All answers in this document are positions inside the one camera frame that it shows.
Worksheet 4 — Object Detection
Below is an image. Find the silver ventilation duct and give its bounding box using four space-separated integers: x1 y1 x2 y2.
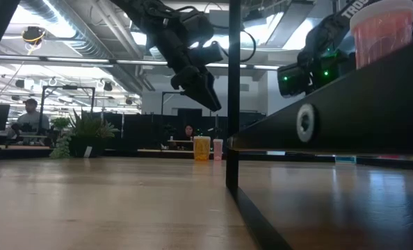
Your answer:
18 0 148 97

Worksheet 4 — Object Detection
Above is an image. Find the green background potted plant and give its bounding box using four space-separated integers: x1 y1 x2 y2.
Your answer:
49 117 72 140

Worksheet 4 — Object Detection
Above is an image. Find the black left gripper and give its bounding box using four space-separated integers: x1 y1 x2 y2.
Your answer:
164 44 223 113

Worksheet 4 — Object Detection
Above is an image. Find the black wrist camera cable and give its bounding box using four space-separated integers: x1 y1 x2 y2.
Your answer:
208 23 258 64

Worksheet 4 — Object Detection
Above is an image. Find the black partition wall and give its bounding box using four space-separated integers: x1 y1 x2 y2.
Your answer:
104 111 267 152

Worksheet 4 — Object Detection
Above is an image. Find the green succulent in black pot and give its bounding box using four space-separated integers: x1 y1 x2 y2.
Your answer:
49 109 121 160

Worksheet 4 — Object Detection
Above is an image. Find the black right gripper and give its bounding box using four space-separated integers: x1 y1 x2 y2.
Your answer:
277 48 353 99

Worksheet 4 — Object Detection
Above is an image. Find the white round shelf washer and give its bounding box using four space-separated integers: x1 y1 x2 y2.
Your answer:
295 103 319 144

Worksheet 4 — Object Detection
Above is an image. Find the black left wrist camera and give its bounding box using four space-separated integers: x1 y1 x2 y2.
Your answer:
191 40 225 69

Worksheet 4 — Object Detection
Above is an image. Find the black dome ceiling fixture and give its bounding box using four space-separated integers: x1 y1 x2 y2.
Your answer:
21 26 47 47

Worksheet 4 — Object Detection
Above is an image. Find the black vertical divider bar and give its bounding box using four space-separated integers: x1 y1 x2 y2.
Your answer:
225 0 294 250

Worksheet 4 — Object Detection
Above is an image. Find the wooden background table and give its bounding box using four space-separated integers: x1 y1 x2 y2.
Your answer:
136 138 216 156

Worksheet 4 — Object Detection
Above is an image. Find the black overhead rig frame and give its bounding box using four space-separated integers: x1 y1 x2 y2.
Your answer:
161 90 193 117
39 85 97 123

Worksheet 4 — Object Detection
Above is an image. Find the long ceiling light bar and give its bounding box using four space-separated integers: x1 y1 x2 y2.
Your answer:
0 53 280 71

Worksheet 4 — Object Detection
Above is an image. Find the orange pill bottle white cap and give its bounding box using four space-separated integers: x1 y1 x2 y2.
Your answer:
193 135 212 162

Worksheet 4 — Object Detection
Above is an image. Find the wooden shelf board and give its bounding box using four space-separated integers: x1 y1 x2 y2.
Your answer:
229 33 413 157

